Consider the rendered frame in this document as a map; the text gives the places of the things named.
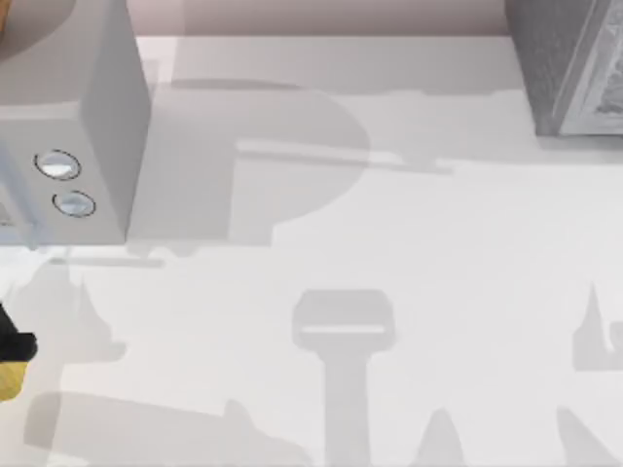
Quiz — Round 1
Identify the yellow bread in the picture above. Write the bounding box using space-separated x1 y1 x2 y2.
0 360 29 403

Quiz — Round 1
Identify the small round microwave knob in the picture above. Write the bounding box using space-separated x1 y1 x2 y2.
51 190 97 219

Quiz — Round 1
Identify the pale microwave oven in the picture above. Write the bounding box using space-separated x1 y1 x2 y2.
0 0 153 251

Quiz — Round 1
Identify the large round microwave knob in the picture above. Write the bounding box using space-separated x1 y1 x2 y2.
33 149 83 182

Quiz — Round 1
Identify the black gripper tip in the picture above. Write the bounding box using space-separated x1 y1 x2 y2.
0 302 39 365

